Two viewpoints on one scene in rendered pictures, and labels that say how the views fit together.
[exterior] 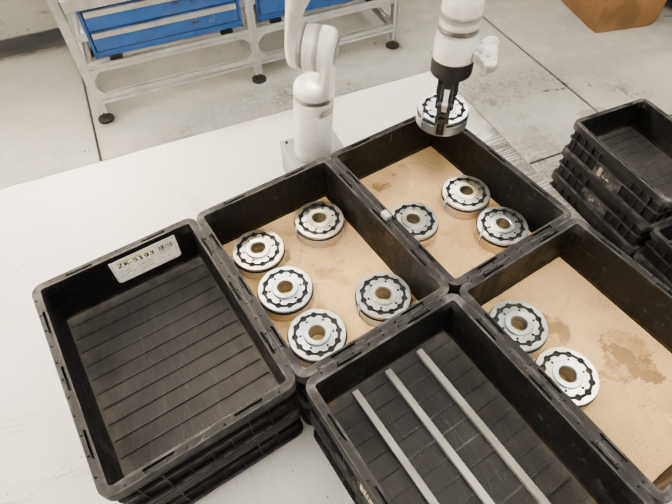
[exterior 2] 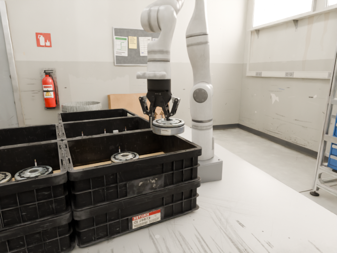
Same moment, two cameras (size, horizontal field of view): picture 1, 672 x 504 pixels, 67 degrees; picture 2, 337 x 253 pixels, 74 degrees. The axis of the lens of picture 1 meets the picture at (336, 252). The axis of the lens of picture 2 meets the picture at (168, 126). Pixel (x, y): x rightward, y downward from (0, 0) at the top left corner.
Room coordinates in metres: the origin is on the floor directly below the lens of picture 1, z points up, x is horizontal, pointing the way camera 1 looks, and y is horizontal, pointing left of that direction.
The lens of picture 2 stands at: (0.91, -0.92, 1.17)
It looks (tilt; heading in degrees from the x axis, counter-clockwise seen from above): 14 degrees down; 95
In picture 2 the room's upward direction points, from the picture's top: straight up
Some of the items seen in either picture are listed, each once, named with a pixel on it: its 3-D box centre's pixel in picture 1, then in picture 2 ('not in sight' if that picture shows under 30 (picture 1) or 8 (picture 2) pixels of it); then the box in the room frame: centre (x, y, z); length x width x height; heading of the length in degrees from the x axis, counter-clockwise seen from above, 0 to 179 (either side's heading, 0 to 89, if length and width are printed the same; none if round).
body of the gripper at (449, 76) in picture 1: (449, 75); (159, 92); (0.81, -0.21, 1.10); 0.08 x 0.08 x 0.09
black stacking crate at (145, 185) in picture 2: (439, 204); (130, 161); (0.71, -0.22, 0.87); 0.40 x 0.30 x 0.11; 32
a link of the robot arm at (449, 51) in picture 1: (467, 39); (156, 68); (0.81, -0.23, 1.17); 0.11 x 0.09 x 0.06; 76
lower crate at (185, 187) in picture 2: not in sight; (131, 189); (0.71, -0.22, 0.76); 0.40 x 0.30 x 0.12; 32
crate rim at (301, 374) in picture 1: (315, 253); (109, 127); (0.55, 0.04, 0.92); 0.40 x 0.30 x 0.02; 32
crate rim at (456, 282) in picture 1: (443, 187); (129, 147); (0.71, -0.22, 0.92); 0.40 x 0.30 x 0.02; 32
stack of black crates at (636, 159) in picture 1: (623, 195); not in sight; (1.19, -0.99, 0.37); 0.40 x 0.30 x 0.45; 22
